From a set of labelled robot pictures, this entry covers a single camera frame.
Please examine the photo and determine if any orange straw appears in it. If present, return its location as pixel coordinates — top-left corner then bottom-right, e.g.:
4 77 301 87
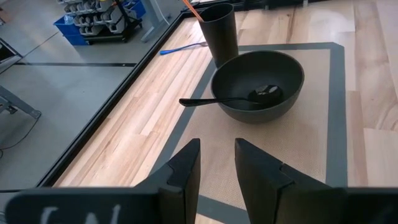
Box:
181 0 205 23

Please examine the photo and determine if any grey metal floor foot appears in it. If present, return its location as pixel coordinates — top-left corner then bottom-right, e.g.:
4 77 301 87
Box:
0 85 42 120

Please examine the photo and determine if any beige mat with grey border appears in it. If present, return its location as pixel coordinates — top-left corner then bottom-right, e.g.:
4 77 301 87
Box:
149 42 349 224

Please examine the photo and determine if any black spoon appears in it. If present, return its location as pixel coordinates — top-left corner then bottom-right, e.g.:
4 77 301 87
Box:
178 84 285 108

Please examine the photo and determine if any black cup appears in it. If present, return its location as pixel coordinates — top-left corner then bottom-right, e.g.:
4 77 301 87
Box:
197 2 240 69

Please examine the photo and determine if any black bowl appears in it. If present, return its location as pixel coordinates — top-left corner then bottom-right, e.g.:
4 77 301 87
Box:
210 50 306 125

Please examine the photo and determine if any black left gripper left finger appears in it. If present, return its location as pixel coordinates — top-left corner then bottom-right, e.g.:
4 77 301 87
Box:
135 138 201 224

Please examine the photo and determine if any blue handled fork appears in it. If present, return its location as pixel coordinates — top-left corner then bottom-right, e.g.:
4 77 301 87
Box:
159 40 209 56

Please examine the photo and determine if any rack of grey bins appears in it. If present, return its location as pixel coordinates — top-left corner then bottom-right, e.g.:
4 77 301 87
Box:
57 0 147 44

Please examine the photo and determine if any blue plastic crate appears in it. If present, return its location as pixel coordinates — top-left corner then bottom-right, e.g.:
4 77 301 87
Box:
53 14 91 47

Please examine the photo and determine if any grey desk leg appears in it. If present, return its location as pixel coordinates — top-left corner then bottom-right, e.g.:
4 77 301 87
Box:
139 0 172 44

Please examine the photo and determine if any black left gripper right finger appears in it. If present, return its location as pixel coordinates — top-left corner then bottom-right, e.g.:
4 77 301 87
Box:
234 138 332 224

